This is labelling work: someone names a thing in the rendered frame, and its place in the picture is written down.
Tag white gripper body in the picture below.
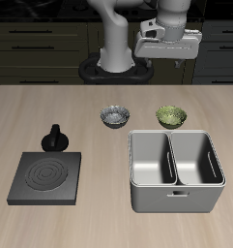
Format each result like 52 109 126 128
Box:
133 28 203 61

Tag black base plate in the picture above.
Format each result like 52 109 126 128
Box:
77 52 155 81

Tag white two-bin basket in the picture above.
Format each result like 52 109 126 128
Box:
128 129 227 214

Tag grey fluted bowl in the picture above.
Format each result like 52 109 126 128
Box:
100 105 131 129

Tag dark kitchen cupboards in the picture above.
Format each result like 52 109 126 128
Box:
0 0 233 86

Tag green fluted bowl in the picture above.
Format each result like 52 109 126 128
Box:
155 105 189 130

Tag round black knob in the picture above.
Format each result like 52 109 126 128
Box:
41 123 71 153

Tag dark grey stove plate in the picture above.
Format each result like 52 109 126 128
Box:
6 151 82 206

